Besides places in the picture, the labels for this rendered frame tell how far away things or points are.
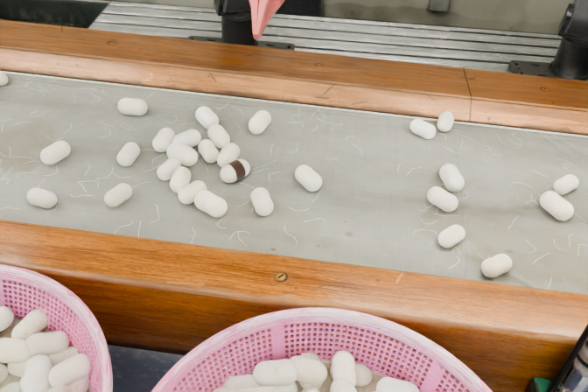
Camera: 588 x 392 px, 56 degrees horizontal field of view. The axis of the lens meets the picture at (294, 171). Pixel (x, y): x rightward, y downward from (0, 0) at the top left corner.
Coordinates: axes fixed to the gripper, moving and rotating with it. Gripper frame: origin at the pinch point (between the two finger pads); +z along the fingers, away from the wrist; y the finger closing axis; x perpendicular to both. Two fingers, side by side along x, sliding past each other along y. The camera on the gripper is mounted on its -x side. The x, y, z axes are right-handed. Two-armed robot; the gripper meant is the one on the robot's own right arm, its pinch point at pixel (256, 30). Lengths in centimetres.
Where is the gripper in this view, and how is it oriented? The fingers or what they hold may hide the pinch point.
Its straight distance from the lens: 66.3
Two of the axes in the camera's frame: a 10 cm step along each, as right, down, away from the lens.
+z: -1.2, 9.7, -2.2
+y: 9.9, 1.1, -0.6
